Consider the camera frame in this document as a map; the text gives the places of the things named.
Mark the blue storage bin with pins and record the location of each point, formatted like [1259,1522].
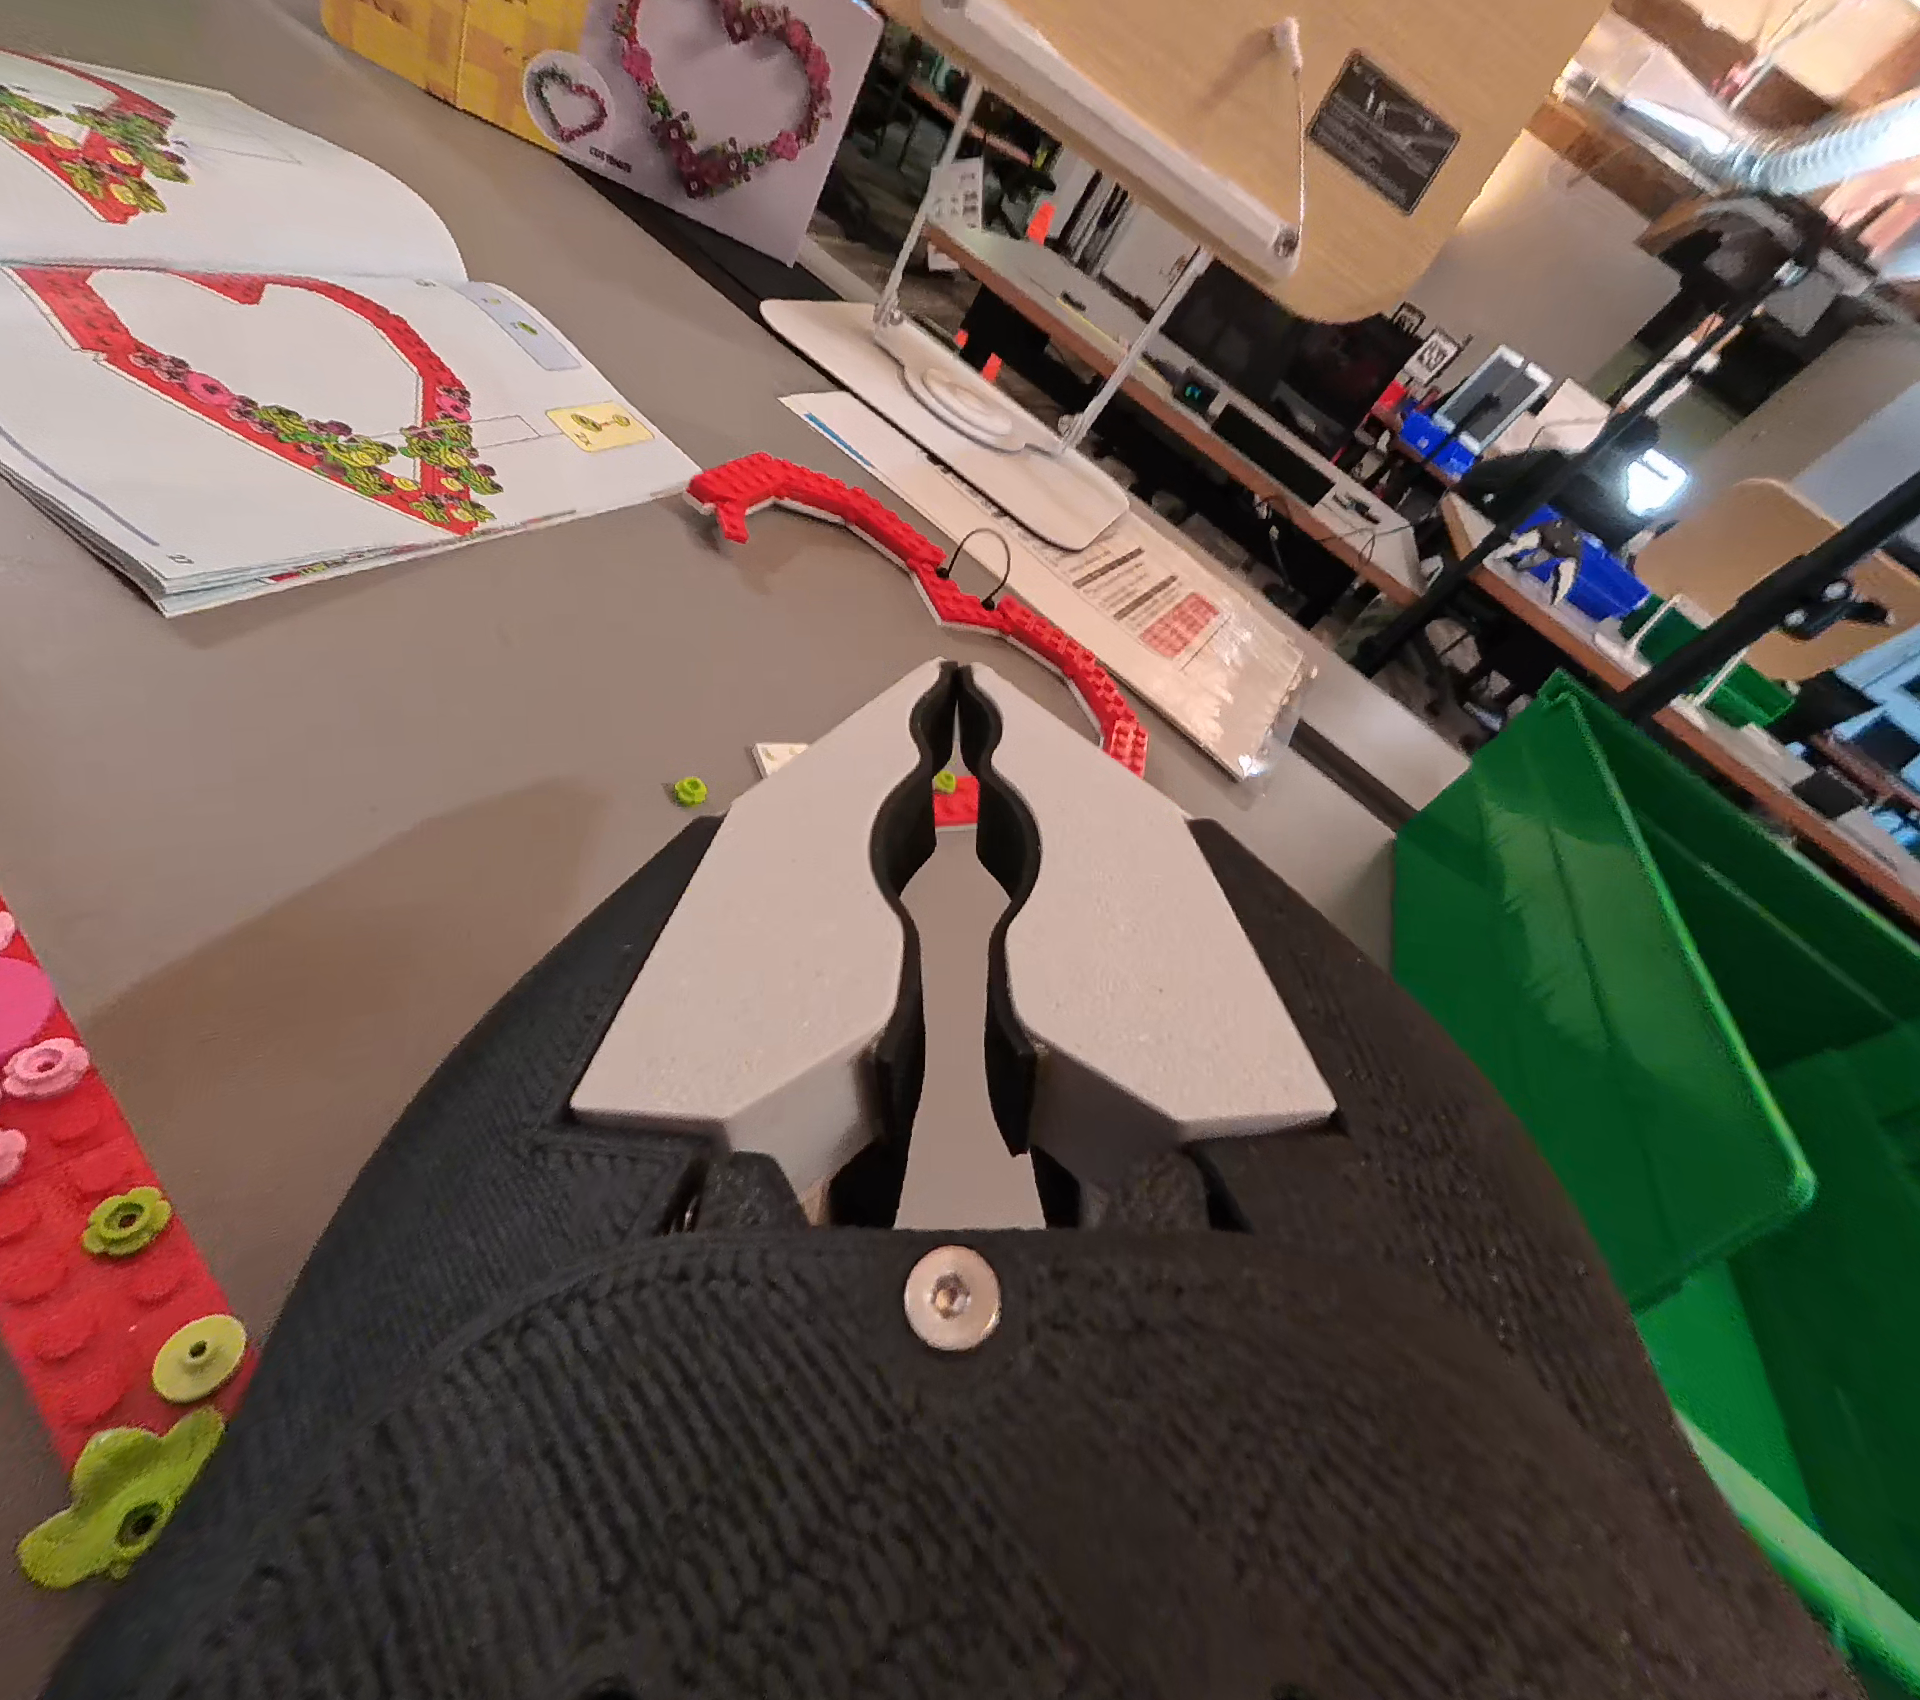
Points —
[1591,568]
[1440,441]

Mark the red lego heart frame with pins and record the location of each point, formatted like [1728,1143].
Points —
[841,502]

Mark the long background work table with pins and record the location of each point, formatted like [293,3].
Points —
[1320,485]

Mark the black tripod stand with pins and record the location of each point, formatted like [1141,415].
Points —
[1591,462]

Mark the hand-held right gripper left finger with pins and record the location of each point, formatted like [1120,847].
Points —
[751,965]

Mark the lego instruction booklet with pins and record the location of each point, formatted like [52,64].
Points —
[225,380]

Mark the green plastic bin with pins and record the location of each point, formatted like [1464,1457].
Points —
[1575,981]

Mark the small white lego plate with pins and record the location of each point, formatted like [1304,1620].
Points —
[781,759]

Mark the clear plastic bag with papers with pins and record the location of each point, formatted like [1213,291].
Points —
[1201,664]

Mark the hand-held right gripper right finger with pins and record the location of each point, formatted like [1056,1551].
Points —
[1154,981]

